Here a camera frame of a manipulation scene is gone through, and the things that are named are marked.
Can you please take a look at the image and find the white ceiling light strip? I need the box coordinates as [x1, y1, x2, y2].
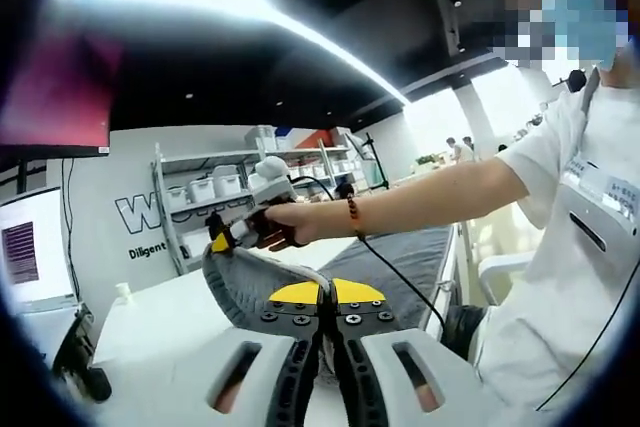
[54, 0, 407, 104]

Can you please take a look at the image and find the white open laptop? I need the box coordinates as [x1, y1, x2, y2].
[0, 185, 82, 317]

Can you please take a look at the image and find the black tripod stand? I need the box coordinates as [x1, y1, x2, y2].
[349, 131, 391, 193]

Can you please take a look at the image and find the dark beaded bracelet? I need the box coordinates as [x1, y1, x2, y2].
[346, 195, 368, 241]

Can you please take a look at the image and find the grey metal shelf rack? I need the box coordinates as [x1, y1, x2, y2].
[149, 134, 372, 279]

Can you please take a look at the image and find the white chest device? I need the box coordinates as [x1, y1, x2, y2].
[559, 161, 640, 293]

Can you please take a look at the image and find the grey towel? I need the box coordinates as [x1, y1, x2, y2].
[202, 226, 454, 378]

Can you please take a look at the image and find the black monitor mount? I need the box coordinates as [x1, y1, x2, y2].
[52, 302, 113, 404]

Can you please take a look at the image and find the large red hanging screen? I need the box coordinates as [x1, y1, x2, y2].
[0, 31, 124, 158]

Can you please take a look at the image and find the dark cloth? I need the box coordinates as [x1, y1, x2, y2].
[439, 304, 487, 364]

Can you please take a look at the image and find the person's right hand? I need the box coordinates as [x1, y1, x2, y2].
[251, 199, 358, 253]

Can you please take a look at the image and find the black cable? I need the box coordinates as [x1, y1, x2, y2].
[542, 291, 640, 411]
[292, 175, 447, 346]

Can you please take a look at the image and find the row of white storage bins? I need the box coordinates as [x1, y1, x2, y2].
[187, 125, 362, 209]

